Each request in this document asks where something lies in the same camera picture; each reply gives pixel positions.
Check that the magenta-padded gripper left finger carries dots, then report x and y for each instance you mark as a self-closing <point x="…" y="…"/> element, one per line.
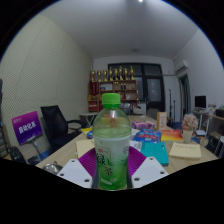
<point x="76" y="172"/>

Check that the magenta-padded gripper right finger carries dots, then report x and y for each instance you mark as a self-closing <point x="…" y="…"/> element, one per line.
<point x="149" y="170"/>

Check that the green tea drink bottle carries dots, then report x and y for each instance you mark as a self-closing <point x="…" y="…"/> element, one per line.
<point x="112" y="143"/>

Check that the teal book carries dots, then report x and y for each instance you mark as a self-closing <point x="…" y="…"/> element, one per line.
<point x="155" y="151"/>

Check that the small pale yellow notepad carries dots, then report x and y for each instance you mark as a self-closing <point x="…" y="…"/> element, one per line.
<point x="84" y="146"/>

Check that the blue book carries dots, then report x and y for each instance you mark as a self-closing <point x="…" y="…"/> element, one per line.
<point x="148" y="135"/>

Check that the wide pale yellow notepad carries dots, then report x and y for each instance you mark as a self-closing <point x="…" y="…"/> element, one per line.
<point x="185" y="150"/>

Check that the orange yellow book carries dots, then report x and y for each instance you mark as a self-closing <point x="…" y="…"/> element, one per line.
<point x="171" y="135"/>

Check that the upright orange box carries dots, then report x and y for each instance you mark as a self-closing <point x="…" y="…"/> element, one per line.
<point x="162" y="120"/>

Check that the black office chair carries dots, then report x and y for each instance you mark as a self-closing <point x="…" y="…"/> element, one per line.
<point x="55" y="125"/>

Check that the small white side table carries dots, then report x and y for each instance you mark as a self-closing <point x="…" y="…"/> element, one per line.
<point x="88" y="116"/>

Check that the pink flowers in white pot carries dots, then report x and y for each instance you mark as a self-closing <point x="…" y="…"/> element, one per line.
<point x="189" y="124"/>

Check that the black chair with armrest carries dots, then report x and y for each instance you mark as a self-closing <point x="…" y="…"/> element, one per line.
<point x="16" y="154"/>

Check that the purple sign board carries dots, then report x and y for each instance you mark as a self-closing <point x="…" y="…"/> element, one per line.
<point x="26" y="127"/>

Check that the black framed glass door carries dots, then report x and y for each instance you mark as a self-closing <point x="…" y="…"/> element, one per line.
<point x="153" y="88"/>

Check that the wooden side desk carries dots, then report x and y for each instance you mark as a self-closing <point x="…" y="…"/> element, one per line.
<point x="216" y="120"/>

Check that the computer monitor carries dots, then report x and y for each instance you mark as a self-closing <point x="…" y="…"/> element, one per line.
<point x="200" y="101"/>

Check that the wooden shelf unit with trophies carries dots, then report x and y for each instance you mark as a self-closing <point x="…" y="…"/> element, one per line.
<point x="115" y="90"/>

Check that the ceiling tube light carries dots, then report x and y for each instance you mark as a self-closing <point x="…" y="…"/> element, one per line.
<point x="140" y="1"/>

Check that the white wall air conditioner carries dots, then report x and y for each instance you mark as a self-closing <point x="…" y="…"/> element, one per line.
<point x="181" y="65"/>

